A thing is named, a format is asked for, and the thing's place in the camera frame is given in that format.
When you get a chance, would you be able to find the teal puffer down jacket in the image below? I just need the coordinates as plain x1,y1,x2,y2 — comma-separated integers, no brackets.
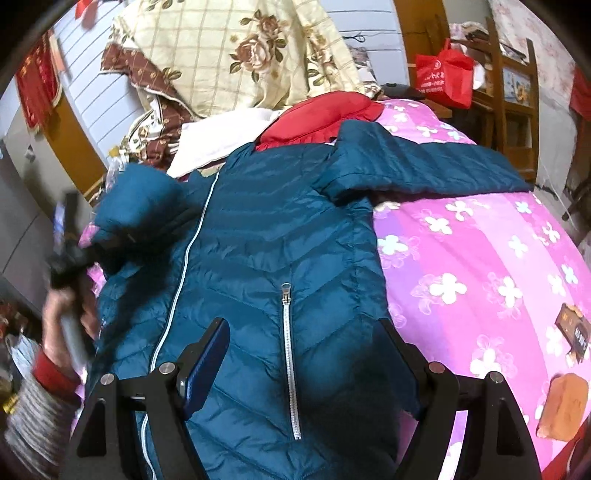
87,120,527,479

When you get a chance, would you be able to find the striped sleeve forearm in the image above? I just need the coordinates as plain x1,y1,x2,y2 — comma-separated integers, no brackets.
1,351,81,479

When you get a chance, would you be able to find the person's left hand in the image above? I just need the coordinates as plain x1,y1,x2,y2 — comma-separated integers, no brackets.
42,286,100,375

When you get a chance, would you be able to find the orange brown packet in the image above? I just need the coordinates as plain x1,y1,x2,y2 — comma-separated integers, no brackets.
536,373,589,442

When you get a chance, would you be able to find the dark brown small box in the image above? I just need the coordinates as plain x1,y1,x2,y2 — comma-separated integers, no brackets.
555,303,590,363

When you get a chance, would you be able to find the pink floral bed sheet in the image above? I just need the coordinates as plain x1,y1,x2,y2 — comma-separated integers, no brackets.
78,97,591,480

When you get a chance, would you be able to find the brown patterned blanket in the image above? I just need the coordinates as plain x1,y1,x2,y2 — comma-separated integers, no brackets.
101,42,193,171

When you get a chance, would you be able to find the white folded cloth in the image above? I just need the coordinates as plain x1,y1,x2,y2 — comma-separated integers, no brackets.
167,108,281,179

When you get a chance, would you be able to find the red hanging decoration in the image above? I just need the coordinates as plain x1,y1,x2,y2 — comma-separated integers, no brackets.
15,29,64,133

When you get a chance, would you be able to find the cream floral quilt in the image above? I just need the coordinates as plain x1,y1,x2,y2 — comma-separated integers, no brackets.
101,1,365,118

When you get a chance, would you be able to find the red pillow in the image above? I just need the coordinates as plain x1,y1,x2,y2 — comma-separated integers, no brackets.
256,91,385,152

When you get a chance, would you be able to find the wooden chair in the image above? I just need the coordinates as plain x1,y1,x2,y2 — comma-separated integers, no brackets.
427,15,541,183

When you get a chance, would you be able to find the red shopping bag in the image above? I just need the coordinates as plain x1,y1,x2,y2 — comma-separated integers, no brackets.
415,38,474,110

